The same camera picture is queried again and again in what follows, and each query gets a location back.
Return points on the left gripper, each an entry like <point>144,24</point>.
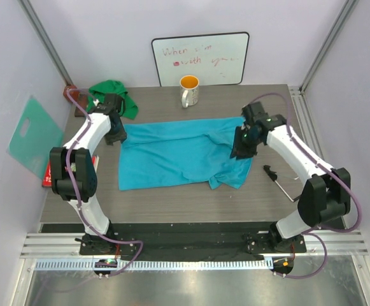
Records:
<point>120,136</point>

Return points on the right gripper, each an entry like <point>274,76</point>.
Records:
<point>239,150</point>

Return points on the blue t shirt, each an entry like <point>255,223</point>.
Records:
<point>166,154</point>

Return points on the white mug orange inside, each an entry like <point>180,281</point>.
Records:
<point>189,90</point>

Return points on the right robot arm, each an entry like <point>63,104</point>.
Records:
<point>325,194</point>

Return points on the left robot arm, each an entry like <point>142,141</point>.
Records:
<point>73,175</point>

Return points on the brown block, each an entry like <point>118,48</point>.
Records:
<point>70,93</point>

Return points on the teal plastic cutting board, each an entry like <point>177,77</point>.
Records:
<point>35,135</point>

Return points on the red book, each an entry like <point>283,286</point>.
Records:
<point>47,179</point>

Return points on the whiteboard with red writing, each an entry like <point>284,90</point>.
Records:
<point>215,59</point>

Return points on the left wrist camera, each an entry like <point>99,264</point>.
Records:
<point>113,103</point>

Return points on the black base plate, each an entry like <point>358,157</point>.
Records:
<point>188,242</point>

